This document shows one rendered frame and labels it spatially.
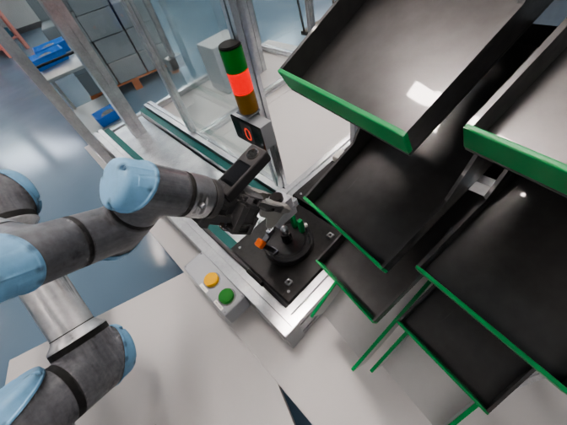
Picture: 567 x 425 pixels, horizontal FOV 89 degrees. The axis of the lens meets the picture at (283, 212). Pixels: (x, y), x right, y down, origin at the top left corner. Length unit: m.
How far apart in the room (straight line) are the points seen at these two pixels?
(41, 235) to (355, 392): 0.66
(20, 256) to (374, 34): 0.42
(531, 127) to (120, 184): 0.40
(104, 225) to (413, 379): 0.57
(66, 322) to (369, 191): 0.65
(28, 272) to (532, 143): 0.46
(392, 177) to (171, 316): 0.77
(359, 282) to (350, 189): 0.18
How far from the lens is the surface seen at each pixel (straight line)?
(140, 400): 0.93
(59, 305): 0.77
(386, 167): 0.36
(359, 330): 0.64
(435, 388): 0.63
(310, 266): 0.76
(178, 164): 1.31
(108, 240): 0.48
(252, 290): 0.78
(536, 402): 0.87
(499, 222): 0.34
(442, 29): 0.26
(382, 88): 0.23
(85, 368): 0.75
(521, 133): 0.21
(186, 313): 0.94
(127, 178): 0.42
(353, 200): 0.36
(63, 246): 0.45
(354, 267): 0.49
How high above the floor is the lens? 1.64
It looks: 50 degrees down
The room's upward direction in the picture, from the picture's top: 16 degrees counter-clockwise
